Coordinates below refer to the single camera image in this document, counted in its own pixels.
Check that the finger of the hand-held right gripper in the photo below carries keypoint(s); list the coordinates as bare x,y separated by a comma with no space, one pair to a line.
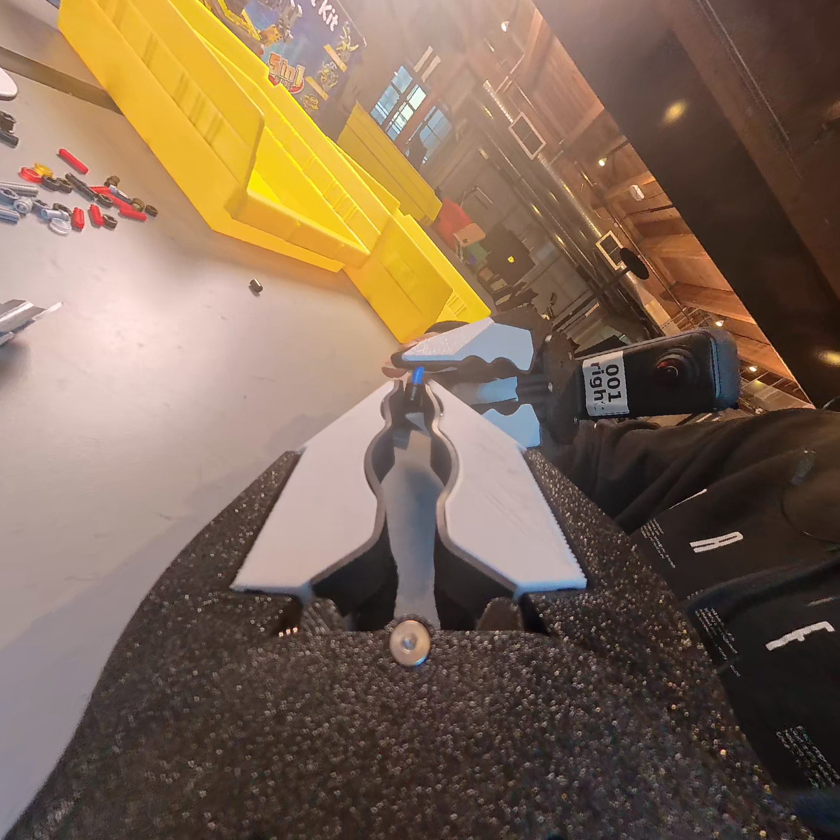
518,423
485,341

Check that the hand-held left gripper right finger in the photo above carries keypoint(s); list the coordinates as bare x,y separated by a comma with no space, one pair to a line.
512,525

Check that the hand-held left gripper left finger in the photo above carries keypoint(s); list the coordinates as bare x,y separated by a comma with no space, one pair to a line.
315,518

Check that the yellow plastic bin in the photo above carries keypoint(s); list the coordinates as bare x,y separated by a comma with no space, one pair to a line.
413,282
197,131

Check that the silver toy scoop part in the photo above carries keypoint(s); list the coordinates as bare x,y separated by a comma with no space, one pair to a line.
19,315

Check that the pile of small toy parts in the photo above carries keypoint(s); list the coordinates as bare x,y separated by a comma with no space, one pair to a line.
65,190

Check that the grey desk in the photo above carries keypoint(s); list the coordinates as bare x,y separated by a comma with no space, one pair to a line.
131,394

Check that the stacked yellow bins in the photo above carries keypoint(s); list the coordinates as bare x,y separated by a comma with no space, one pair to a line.
387,164

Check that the person's black jacket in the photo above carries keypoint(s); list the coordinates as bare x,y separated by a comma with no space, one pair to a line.
754,623

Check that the yellow picture toy box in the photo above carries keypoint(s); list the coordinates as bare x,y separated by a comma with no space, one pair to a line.
308,52

